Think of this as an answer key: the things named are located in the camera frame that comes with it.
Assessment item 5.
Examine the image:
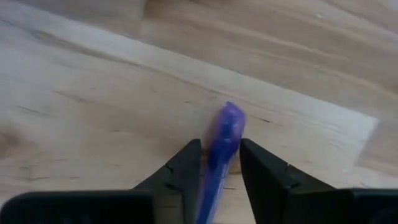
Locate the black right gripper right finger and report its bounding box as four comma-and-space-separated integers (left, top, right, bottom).
239, 138, 398, 224

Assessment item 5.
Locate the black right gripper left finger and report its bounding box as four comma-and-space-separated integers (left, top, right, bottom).
0, 138, 203, 224

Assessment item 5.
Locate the dark purple marker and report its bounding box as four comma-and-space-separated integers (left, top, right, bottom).
196, 101, 247, 224

